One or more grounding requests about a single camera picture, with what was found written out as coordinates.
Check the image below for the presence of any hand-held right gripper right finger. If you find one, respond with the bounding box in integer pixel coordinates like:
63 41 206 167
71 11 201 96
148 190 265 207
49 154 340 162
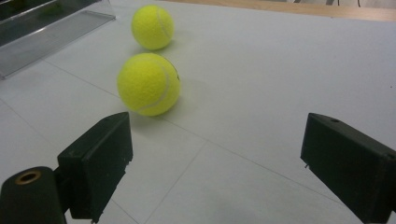
300 112 396 224

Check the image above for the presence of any clear acrylic tray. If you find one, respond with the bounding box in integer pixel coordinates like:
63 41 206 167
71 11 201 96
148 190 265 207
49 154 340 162
0 0 117 80

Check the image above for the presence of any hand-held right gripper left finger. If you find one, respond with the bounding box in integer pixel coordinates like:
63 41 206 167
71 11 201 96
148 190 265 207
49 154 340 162
57 111 134 224

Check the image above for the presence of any yellow tennis ball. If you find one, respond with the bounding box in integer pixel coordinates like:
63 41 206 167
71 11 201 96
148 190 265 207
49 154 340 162
131 4 175 51
117 52 181 118

